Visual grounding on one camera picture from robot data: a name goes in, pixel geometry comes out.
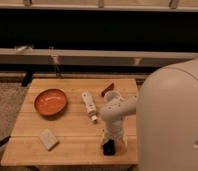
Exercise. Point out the small red block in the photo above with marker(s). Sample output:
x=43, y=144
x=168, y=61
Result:
x=108, y=88

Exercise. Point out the pale sponge block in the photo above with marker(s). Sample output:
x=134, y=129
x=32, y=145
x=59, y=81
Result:
x=48, y=139

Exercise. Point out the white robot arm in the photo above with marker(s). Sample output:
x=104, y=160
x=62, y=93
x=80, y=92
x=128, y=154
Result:
x=166, y=110

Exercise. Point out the clear plastic cup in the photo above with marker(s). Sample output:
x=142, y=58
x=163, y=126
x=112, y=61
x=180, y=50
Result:
x=111, y=96

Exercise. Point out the grey metal shelf rail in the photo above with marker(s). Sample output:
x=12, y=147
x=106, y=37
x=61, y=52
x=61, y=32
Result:
x=93, y=57

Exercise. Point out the black eraser block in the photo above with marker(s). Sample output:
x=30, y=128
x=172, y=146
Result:
x=109, y=148

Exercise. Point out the orange bowl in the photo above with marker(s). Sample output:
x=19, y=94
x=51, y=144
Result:
x=50, y=102

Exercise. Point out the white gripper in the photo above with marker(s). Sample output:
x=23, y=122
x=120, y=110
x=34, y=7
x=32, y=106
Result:
x=114, y=130

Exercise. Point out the white tube bottle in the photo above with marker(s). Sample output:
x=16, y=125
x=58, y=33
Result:
x=90, y=106

